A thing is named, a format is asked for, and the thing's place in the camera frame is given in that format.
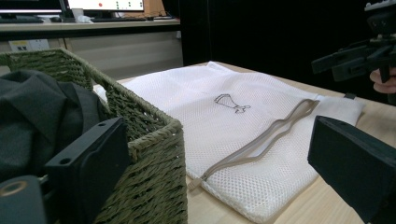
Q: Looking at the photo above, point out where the white mesh laundry bag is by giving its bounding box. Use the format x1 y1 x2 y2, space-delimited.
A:
92 60 366 224

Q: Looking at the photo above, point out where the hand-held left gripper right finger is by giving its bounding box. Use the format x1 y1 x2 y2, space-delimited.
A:
307 115 396 224

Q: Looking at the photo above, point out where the dark computer monitor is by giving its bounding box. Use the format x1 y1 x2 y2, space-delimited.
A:
0 0 64 16

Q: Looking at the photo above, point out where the lit computer monitor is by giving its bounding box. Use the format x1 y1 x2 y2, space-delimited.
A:
65 0 146 14

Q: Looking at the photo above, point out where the black curtain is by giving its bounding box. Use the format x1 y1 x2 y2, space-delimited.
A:
162 0 396 105

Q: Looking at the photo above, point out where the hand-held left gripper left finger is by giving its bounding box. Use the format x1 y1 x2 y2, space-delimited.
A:
43 116 132 224

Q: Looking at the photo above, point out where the brown cardboard box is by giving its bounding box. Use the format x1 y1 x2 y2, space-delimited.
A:
143 0 166 17

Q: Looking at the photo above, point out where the white yellow label sticker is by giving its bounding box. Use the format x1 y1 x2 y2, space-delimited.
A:
8 38 50 52

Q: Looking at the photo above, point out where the beige office desk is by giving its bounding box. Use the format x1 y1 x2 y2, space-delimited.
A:
0 18 185 80

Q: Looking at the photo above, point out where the white cup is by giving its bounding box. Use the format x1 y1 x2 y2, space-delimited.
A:
71 7 86 21

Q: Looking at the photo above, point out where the black keyboard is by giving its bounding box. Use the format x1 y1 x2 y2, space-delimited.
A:
0 15 45 24
91 16 148 23

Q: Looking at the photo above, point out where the green woven basket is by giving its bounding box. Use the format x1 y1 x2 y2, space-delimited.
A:
0 47 190 224

